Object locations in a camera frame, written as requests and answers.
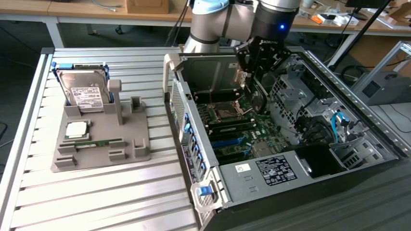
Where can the aluminium profile frame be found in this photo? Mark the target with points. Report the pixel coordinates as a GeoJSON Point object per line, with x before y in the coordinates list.
{"type": "Point", "coordinates": [393, 54]}

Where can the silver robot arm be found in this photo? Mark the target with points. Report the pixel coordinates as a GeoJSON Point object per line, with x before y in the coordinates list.
{"type": "Point", "coordinates": [218, 21]}

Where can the green motherboard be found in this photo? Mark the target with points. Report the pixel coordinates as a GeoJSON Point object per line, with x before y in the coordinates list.
{"type": "Point", "coordinates": [266, 127]}

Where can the hard disk in blue caddy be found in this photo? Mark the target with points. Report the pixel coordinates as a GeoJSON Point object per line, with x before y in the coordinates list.
{"type": "Point", "coordinates": [83, 91]}

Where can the small orange black box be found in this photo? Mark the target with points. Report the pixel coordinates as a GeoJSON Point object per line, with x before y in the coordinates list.
{"type": "Point", "coordinates": [318, 19]}

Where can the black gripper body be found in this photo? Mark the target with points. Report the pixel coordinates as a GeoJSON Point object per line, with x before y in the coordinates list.
{"type": "Point", "coordinates": [273, 24]}

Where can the green RAM stick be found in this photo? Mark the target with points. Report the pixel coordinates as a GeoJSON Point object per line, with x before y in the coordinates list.
{"type": "Point", "coordinates": [93, 144]}

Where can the graphics card with black fan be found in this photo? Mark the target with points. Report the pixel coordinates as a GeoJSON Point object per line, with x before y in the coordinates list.
{"type": "Point", "coordinates": [257, 96]}

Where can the open PC case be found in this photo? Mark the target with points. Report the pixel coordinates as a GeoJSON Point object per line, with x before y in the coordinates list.
{"type": "Point", "coordinates": [177, 96]}

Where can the grey printed parts rack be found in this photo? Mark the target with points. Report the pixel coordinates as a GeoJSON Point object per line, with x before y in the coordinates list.
{"type": "Point", "coordinates": [106, 130]}

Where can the brown cardboard box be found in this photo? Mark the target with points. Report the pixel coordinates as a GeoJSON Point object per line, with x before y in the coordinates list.
{"type": "Point", "coordinates": [145, 6]}

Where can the small white box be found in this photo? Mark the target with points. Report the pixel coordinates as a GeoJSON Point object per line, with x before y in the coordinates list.
{"type": "Point", "coordinates": [348, 22]}

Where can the silver CPU chip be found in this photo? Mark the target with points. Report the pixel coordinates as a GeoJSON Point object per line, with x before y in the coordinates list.
{"type": "Point", "coordinates": [77, 130]}

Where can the metal disk bay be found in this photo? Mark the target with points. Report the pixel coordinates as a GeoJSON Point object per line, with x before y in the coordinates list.
{"type": "Point", "coordinates": [350, 156]}

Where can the grey power supply unit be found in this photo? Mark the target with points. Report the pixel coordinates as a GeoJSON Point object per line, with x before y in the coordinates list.
{"type": "Point", "coordinates": [245, 185]}

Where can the silver chipset heatsink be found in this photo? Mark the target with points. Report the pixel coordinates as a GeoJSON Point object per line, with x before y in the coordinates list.
{"type": "Point", "coordinates": [263, 149]}

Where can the black RAM slot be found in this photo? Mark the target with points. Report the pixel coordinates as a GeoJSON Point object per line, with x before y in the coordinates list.
{"type": "Point", "coordinates": [233, 131]}
{"type": "Point", "coordinates": [231, 125]}

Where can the folded brown cardboard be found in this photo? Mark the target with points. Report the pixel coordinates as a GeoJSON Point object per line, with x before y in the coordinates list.
{"type": "Point", "coordinates": [404, 12]}

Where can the blue case latch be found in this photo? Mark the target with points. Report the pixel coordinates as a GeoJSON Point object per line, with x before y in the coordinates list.
{"type": "Point", "coordinates": [203, 191]}

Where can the CPU socket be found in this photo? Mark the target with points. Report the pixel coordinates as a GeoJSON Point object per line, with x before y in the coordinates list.
{"type": "Point", "coordinates": [225, 111]}

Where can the grey computer tower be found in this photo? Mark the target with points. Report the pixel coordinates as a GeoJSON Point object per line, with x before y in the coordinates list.
{"type": "Point", "coordinates": [385, 91]}

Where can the long blue expansion slot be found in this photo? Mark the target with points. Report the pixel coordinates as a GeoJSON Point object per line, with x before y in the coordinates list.
{"type": "Point", "coordinates": [227, 142]}

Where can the metal socket cover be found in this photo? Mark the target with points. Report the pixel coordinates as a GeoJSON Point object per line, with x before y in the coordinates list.
{"type": "Point", "coordinates": [242, 106]}

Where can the black monitor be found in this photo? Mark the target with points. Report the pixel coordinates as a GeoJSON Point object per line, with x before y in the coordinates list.
{"type": "Point", "coordinates": [364, 2]}

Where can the metal drive cage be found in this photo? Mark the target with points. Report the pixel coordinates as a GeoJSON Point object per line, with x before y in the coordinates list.
{"type": "Point", "coordinates": [293, 96]}

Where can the white cup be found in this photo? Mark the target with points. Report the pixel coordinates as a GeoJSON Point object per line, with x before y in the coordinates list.
{"type": "Point", "coordinates": [309, 3]}

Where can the black stand pole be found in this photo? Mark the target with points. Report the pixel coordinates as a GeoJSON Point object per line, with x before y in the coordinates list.
{"type": "Point", "coordinates": [365, 31]}

